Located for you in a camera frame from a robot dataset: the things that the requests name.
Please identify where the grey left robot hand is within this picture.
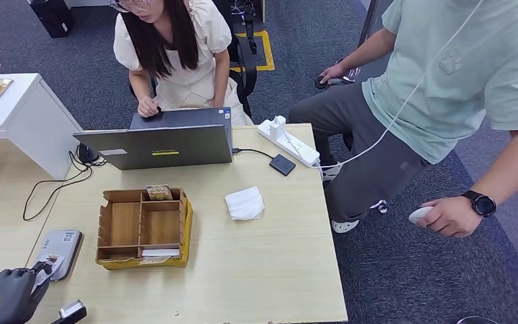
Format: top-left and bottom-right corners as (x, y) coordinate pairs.
(0, 261), (55, 324)

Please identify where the white ID card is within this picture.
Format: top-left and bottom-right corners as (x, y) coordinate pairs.
(31, 254), (66, 288)

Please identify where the grey ID reader box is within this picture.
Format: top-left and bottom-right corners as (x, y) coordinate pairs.
(33, 229), (84, 283)

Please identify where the printed card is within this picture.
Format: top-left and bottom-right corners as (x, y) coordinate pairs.
(136, 256), (173, 267)

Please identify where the white card stack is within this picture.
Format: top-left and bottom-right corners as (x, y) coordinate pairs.
(140, 248), (181, 259)

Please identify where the hotel room key card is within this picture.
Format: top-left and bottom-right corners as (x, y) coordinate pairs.
(145, 184), (175, 202)

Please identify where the person's right hand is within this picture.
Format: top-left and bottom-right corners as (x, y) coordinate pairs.
(137, 96), (162, 119)
(319, 62), (349, 85)

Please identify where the person's hand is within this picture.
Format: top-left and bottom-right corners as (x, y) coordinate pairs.
(415, 196), (484, 239)
(319, 62), (349, 85)
(137, 96), (162, 119)

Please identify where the person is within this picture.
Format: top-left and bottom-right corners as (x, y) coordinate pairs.
(287, 0), (518, 239)
(109, 0), (254, 127)

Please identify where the black square card reader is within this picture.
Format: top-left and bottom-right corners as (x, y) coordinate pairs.
(268, 153), (297, 178)

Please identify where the person's left hand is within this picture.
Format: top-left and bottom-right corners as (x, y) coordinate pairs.
(415, 196), (484, 239)

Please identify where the wooden organiser box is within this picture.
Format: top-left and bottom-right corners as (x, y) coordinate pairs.
(94, 186), (194, 271)

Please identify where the black mouse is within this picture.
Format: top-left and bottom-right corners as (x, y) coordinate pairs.
(76, 142), (100, 165)

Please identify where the white cabinet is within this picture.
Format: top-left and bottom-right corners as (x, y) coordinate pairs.
(0, 72), (84, 181)

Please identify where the grey laptop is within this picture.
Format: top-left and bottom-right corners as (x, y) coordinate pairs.
(71, 106), (235, 171)

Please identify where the white tissue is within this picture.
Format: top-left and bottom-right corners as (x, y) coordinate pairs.
(223, 186), (266, 222)

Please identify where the black case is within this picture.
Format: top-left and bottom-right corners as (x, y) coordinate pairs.
(26, 0), (75, 39)

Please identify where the white charger plug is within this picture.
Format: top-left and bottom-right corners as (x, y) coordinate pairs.
(270, 115), (287, 136)

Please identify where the white power strip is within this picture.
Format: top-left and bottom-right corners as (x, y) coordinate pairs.
(257, 115), (322, 169)

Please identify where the white shoe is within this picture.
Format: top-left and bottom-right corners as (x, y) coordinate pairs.
(320, 161), (343, 182)
(330, 218), (361, 235)

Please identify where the black stand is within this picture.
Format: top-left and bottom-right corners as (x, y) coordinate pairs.
(229, 0), (265, 55)

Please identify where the small white caster wheel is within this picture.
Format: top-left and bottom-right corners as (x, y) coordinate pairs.
(368, 199), (389, 215)

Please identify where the white round controller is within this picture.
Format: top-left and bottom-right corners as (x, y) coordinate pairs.
(407, 205), (435, 225)

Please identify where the dark grey panel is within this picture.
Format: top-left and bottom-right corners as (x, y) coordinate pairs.
(357, 0), (396, 82)

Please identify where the chrome round base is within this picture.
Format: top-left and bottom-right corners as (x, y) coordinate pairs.
(453, 315), (503, 324)

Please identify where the black wristwatch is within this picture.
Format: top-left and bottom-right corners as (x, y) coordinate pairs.
(461, 190), (498, 219)

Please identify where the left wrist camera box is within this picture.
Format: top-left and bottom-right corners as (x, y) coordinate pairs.
(49, 298), (88, 324)

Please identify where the black mouse cable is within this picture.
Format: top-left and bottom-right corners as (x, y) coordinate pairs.
(22, 151), (109, 223)

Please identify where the black reader cable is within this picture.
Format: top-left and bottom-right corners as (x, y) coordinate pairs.
(231, 146), (275, 162)

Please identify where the white cable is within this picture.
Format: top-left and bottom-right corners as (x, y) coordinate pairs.
(311, 0), (486, 170)

